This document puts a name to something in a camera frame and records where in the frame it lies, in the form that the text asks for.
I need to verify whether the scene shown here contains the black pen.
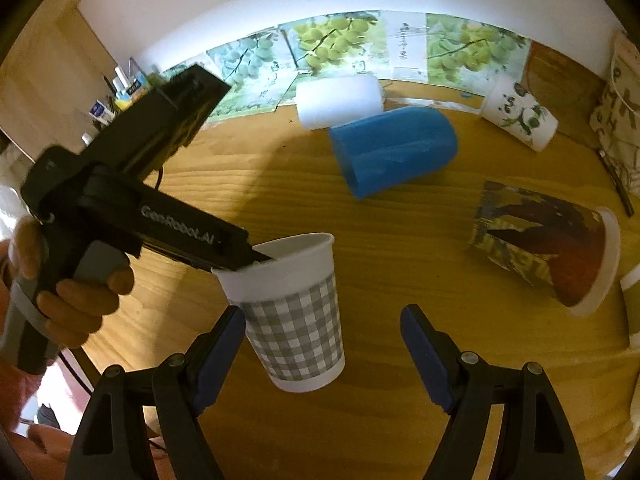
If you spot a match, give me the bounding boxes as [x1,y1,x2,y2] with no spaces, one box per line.
[596,148,634,218]

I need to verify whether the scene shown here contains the small bottles cluster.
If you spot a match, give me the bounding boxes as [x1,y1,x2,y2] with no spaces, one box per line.
[81,58,167,146]

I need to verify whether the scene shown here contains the white foam cup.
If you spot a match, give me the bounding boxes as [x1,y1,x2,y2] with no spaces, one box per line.
[295,74,384,130]

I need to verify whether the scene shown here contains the brown paper cup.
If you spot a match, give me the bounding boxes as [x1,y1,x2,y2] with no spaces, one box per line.
[620,264,640,350]

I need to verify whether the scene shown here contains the dark patterned paper cup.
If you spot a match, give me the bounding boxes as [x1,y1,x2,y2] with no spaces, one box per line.
[470,181,622,316]

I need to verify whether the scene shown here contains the grey checkered paper cup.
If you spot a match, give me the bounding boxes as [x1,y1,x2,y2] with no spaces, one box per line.
[213,233,345,393]

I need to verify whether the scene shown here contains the letter print fabric basket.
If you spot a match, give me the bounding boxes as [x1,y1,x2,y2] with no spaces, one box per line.
[589,30,640,196]

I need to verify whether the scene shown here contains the panda print paper cup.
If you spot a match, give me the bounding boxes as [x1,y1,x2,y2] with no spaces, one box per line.
[480,75,559,153]

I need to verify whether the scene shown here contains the person's left hand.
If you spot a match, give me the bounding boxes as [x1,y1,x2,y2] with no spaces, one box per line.
[1,217,134,349]

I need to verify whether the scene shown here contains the blue plastic cup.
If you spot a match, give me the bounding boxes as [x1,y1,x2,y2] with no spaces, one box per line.
[329,106,458,200]

